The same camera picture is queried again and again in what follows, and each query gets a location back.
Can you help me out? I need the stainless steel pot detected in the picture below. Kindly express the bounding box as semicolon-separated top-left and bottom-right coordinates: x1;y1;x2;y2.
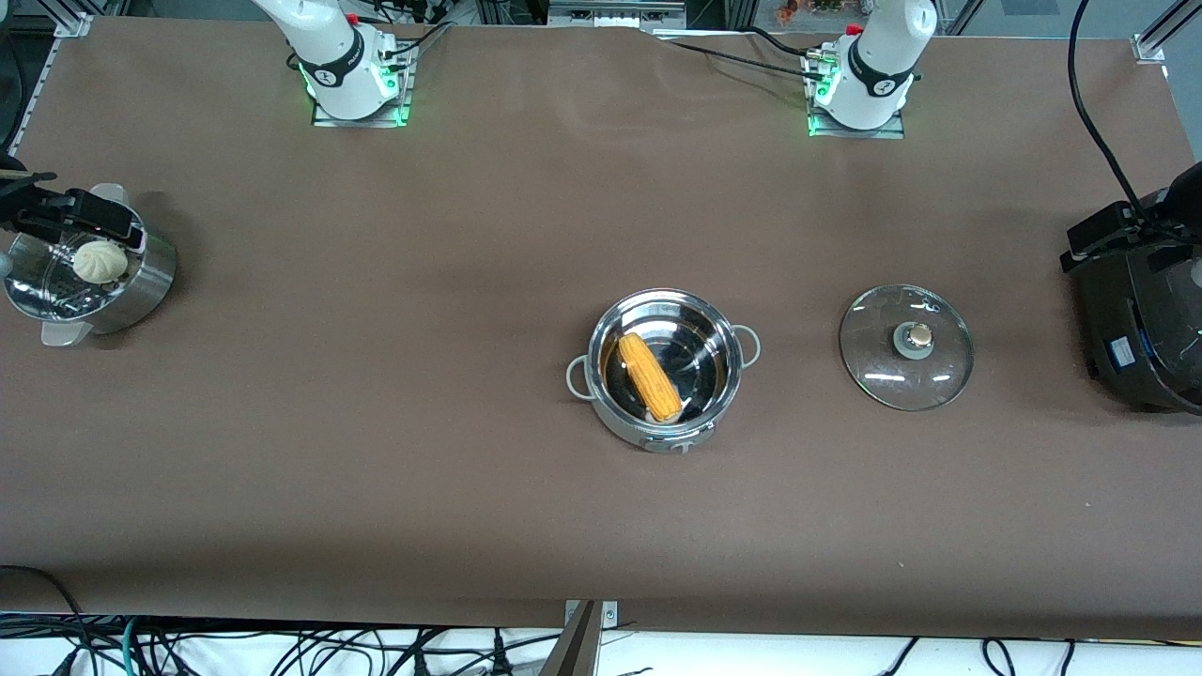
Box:
565;288;762;455

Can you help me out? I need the yellow corn cob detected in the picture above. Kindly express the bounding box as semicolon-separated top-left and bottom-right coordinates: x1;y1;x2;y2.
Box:
617;332;684;423

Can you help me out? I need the glass pot lid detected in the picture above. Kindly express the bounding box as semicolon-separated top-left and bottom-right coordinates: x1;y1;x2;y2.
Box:
839;284;975;412

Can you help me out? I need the black base power cable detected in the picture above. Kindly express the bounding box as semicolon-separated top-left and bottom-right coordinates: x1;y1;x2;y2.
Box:
655;26;829;82
376;19;457;63

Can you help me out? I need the black rice cooker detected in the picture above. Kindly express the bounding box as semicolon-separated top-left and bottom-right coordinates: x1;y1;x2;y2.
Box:
1071;239;1202;416

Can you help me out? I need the small metal edge bracket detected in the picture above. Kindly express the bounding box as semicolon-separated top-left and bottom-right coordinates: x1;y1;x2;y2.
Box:
563;599;620;628

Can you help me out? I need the aluminium diagonal frame post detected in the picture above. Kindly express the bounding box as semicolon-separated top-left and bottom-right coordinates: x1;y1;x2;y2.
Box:
1136;0;1202;48

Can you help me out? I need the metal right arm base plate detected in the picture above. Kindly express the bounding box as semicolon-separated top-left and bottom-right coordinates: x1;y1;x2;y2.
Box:
313;42;412;128

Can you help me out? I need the steel steamer pot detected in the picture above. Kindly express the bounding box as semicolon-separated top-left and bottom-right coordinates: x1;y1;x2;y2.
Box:
5;183;177;346

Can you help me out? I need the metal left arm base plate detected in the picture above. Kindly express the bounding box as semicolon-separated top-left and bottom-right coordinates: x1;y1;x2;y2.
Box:
806;52;906;140

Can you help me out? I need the black looped floor cable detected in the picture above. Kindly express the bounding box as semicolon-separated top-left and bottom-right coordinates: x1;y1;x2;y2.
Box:
0;563;87;676

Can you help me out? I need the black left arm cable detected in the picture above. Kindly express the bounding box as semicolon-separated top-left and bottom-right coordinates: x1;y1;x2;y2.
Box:
1068;0;1148;219

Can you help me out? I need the aluminium frame profile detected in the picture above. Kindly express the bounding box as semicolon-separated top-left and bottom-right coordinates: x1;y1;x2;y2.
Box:
548;0;688;29

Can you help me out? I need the white steamed bun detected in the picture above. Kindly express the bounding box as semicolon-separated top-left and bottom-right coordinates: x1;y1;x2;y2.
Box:
73;240;129;284

